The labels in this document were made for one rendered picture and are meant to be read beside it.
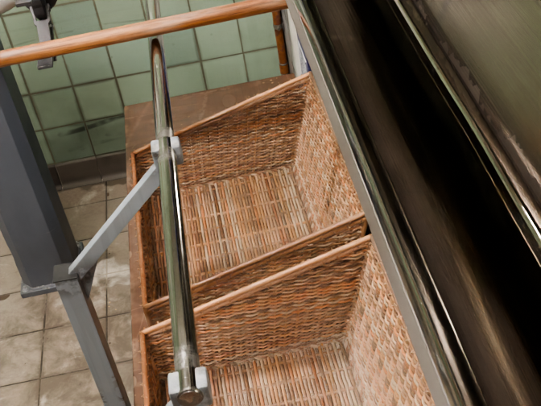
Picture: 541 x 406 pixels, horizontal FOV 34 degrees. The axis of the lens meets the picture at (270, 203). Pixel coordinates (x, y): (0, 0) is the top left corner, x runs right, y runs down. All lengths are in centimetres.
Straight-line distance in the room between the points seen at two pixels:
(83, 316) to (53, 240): 127
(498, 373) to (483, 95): 28
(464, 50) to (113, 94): 240
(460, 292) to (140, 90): 254
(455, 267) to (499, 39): 22
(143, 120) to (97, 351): 106
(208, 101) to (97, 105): 73
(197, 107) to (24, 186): 58
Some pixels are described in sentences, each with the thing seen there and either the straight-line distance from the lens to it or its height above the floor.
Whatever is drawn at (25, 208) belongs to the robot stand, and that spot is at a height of 35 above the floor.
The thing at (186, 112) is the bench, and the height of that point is 58.
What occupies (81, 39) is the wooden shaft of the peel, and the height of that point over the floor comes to 120.
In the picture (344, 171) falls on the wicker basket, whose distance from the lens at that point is 182.
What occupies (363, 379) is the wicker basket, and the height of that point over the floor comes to 62.
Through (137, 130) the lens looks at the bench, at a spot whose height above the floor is 58.
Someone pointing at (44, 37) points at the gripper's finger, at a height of 114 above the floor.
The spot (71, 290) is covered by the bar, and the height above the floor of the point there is 93.
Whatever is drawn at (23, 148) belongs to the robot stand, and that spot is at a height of 55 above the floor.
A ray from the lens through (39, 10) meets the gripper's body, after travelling 188.
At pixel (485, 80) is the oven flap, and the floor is 149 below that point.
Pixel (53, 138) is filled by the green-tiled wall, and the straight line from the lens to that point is 330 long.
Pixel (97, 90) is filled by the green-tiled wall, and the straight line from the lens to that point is 319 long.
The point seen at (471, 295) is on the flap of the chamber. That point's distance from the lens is 74.
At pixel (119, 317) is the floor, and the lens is 281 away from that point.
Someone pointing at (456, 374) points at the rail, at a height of 144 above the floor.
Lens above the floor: 194
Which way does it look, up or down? 39 degrees down
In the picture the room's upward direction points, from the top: 10 degrees counter-clockwise
